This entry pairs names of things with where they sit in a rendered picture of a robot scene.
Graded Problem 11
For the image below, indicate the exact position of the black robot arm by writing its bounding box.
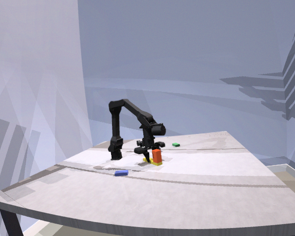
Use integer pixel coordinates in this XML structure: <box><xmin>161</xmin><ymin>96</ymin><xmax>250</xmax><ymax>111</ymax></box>
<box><xmin>108</xmin><ymin>99</ymin><xmax>166</xmax><ymax>161</ymax></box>

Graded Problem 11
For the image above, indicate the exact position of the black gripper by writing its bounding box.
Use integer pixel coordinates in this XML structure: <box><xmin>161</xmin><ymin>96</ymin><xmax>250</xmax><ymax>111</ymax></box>
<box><xmin>134</xmin><ymin>136</ymin><xmax>166</xmax><ymax>163</ymax></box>

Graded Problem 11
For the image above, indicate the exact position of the blue flat bar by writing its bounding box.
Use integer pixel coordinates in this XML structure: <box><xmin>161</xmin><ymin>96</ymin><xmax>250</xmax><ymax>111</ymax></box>
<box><xmin>115</xmin><ymin>170</ymin><xmax>128</xmax><ymax>176</ymax></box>

